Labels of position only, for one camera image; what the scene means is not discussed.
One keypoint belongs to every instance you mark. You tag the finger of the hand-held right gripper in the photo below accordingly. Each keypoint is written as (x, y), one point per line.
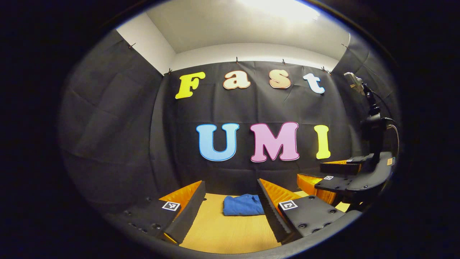
(334, 183)
(339, 168)

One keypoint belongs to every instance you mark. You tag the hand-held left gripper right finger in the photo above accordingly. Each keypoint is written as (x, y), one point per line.
(273, 216)

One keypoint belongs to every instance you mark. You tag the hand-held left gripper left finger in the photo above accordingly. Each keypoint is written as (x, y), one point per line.
(188, 216)

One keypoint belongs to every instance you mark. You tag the row of small cloth clips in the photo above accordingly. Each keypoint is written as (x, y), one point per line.
(237, 59)

